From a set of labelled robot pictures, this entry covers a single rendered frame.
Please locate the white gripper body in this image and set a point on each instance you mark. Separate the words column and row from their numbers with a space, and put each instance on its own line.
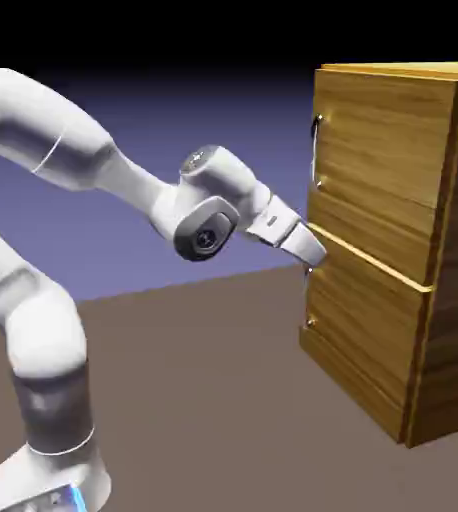
column 306, row 244

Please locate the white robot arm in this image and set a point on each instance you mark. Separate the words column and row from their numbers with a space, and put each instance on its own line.
column 49, row 140

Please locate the small wood cabinet door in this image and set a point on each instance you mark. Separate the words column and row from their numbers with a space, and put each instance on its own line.
column 365, row 320

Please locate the large wood cabinet door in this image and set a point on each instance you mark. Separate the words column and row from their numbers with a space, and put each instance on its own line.
column 381, row 160

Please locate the light wood cabinet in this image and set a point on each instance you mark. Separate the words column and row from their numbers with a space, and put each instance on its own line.
column 457, row 260

